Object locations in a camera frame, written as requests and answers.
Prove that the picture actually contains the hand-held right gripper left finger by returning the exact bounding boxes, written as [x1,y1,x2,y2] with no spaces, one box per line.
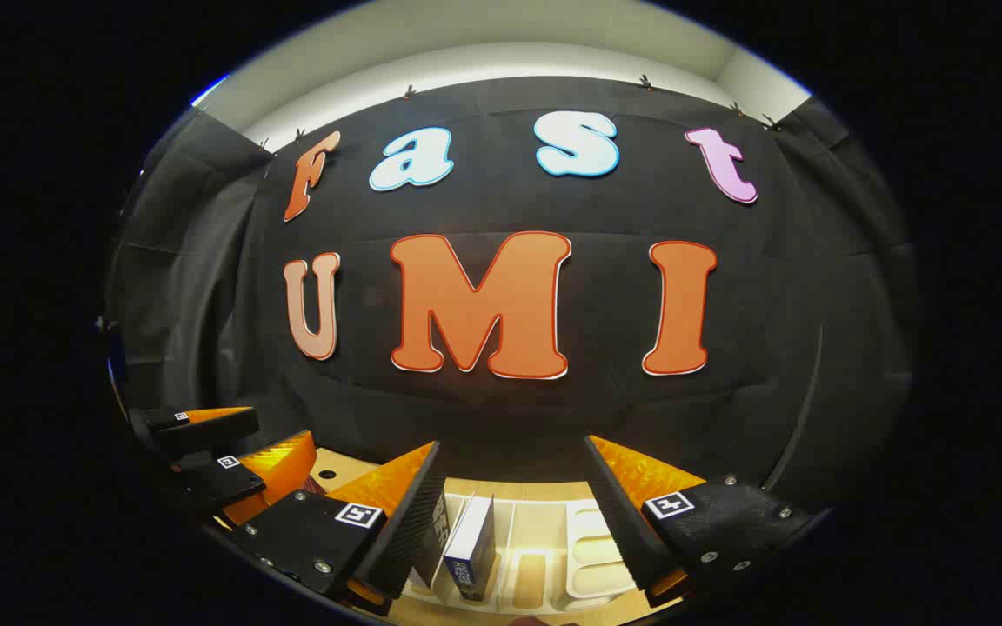
[230,441,450,620]

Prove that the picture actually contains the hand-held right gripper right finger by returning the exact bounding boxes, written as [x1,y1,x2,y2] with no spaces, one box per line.
[585,435,815,609]

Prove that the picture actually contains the white spine book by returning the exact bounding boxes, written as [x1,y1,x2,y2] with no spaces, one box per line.
[417,494,451,589]

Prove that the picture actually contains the white bookshelf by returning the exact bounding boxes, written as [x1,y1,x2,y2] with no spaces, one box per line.
[405,491,641,618]

